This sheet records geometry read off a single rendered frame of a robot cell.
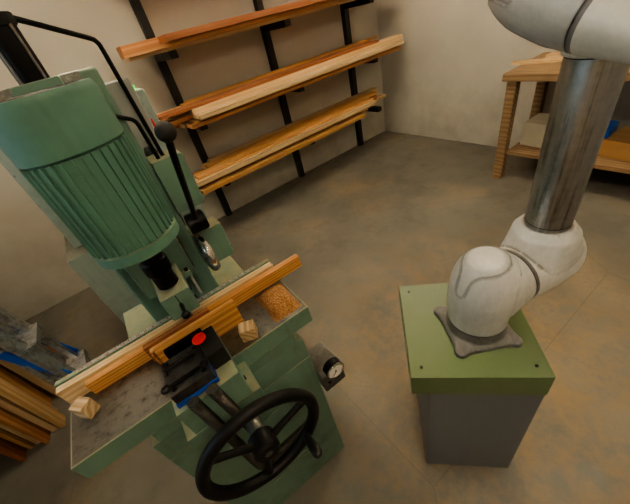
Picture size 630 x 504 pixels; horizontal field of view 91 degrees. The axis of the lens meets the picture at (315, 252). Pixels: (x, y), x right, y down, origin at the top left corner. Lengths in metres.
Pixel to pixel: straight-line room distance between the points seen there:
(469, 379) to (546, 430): 0.80
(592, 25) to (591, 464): 1.48
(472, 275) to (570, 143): 0.33
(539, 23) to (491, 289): 0.51
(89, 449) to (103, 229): 0.47
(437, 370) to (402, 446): 0.70
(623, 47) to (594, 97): 0.23
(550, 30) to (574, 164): 0.32
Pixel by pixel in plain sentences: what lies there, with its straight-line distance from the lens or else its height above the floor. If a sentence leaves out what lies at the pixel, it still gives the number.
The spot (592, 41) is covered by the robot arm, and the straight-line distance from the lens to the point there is 0.60.
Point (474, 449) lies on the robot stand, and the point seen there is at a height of 0.17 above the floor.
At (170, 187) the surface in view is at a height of 1.23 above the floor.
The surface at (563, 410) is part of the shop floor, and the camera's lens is 1.80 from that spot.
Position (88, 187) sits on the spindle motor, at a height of 1.36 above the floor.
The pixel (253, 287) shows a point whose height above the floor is 0.93.
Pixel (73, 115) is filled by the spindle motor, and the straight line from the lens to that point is 0.63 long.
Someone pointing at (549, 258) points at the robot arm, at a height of 0.93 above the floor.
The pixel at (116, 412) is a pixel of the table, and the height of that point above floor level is 0.90.
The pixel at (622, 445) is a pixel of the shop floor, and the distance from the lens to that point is 1.81.
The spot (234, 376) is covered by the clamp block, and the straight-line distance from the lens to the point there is 0.72.
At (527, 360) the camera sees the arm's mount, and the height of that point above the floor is 0.69.
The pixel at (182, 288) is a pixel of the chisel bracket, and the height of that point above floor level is 1.07.
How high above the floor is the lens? 1.52
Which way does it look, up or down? 37 degrees down
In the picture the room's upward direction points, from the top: 15 degrees counter-clockwise
